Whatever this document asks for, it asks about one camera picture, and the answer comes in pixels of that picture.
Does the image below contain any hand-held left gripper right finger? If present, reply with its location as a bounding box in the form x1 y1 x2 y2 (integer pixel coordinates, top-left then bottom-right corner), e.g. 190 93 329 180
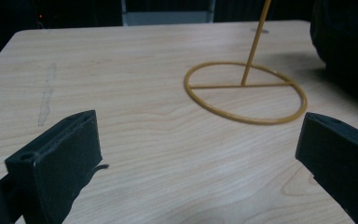
295 112 358 224

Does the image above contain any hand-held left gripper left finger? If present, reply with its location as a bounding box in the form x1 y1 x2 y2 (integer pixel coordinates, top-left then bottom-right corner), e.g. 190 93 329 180
5 109 103 224

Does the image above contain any gold wire stand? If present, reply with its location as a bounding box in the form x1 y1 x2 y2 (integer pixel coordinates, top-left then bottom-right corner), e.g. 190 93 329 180
183 0 309 126

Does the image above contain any grey metal frame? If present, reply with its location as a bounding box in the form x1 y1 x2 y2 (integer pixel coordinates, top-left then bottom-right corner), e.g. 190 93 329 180
119 0 216 27

